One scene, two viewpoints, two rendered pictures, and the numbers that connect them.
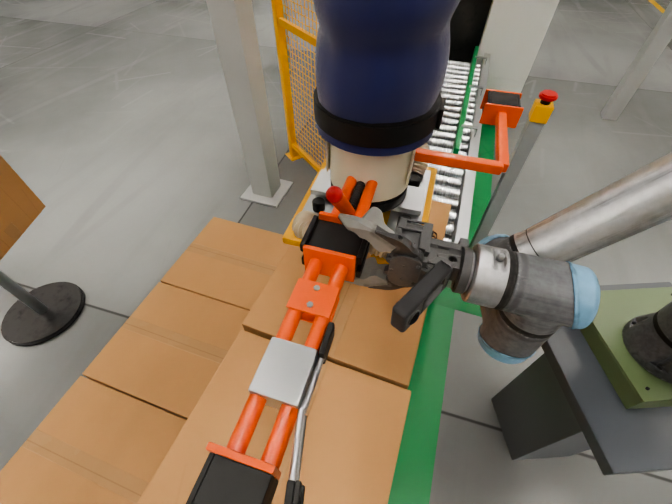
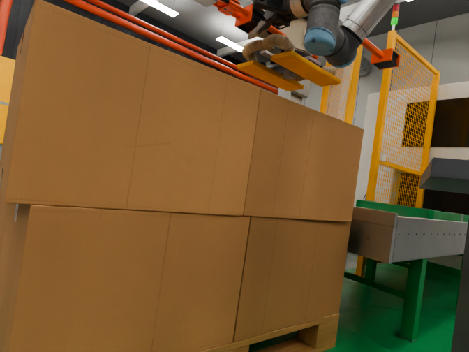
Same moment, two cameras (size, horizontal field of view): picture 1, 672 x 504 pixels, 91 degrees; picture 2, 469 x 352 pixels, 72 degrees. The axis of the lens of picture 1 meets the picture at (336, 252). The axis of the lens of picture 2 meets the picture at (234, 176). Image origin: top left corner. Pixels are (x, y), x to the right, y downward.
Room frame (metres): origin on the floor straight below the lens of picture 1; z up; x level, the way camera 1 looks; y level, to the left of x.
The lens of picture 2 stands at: (-0.64, -0.63, 0.65)
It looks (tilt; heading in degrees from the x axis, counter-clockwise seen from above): 1 degrees up; 31
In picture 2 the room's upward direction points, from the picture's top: 8 degrees clockwise
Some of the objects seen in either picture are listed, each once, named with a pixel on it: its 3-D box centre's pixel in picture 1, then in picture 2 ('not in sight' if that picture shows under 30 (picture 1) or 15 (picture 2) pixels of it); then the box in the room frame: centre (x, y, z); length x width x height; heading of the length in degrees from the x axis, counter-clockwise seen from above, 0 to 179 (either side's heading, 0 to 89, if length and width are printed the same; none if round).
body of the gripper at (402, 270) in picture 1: (426, 258); (283, 10); (0.33, -0.14, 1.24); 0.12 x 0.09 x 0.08; 73
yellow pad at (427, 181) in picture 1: (408, 205); (308, 66); (0.57, -0.16, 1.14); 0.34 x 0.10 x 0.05; 163
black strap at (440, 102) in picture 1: (377, 104); not in sight; (0.59, -0.08, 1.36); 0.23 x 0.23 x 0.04
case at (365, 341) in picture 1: (358, 295); (274, 163); (0.58, -0.07, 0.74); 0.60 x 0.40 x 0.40; 159
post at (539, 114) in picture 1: (499, 197); not in sight; (1.35, -0.86, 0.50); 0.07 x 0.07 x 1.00; 71
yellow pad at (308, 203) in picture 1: (328, 189); (272, 73); (0.62, 0.02, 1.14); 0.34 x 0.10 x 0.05; 163
